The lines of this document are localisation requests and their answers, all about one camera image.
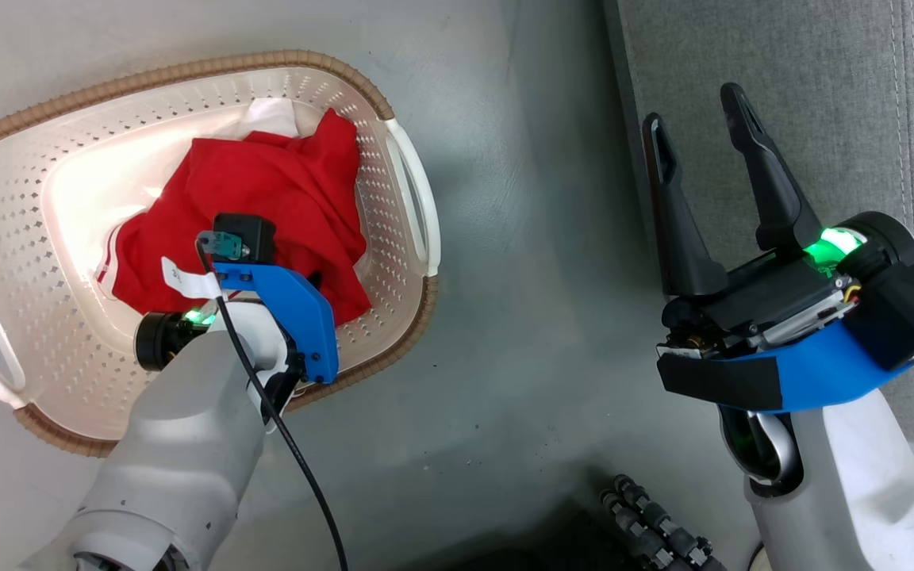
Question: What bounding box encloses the grey fabric sofa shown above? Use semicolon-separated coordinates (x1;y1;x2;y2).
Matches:
603;0;914;443

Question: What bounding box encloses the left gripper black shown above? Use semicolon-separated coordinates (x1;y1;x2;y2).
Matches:
133;305;224;374

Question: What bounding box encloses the white laundry basket brown rim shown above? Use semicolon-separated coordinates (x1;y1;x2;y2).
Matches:
0;49;443;459

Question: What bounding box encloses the black corrugated cable conduit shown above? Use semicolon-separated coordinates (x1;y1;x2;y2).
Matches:
613;473;729;571
598;489;678;571

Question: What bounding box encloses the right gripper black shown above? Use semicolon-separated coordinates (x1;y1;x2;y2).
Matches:
641;82;914;374

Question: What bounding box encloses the right blue camera mount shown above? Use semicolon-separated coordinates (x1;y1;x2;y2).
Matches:
656;319;904;415

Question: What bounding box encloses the red cloth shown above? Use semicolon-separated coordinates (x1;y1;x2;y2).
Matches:
94;108;374;328

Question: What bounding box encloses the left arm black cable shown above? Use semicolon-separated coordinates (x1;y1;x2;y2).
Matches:
194;235;349;571

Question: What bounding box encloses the white garment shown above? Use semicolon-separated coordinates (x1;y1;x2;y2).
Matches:
236;96;301;142

